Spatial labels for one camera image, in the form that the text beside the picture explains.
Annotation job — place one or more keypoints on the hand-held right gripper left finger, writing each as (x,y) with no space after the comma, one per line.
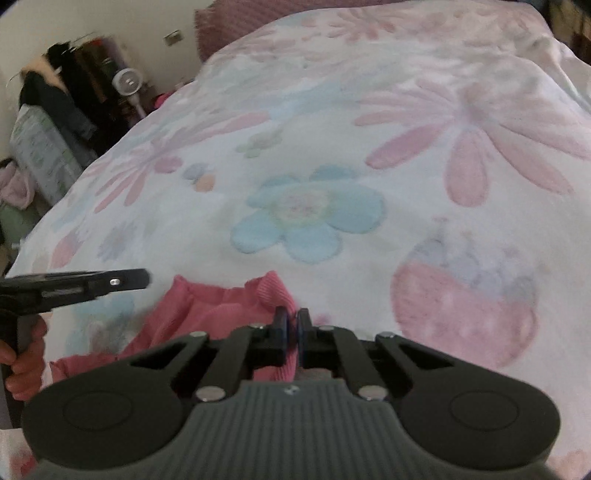
(282,325)

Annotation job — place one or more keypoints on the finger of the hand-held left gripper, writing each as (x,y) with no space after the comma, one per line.
(115,280)

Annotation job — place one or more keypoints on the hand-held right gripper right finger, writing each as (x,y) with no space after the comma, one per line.
(302,327)

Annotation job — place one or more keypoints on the pink turtleneck shirt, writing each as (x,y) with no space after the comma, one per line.
(207,309)

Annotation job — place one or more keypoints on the clothes rack with dark coats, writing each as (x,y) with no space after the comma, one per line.
(69,101)

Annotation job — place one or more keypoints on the person's left hand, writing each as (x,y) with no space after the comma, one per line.
(28,364)

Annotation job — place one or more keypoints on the pink knitted cloth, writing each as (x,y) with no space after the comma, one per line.
(16,184)

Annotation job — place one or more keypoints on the light blue quilted storage bag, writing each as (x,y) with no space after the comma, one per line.
(46,152)

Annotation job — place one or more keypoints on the magenta cloth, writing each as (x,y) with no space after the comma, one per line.
(165,99)

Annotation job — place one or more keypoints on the white standing fan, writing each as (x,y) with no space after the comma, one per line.
(127,81)

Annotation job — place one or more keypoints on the floral fleece blanket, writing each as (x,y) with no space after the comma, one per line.
(369,138)

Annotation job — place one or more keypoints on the pink padded headboard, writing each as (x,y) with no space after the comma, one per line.
(221,27)

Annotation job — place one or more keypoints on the wall outlet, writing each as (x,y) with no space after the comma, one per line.
(173,38)

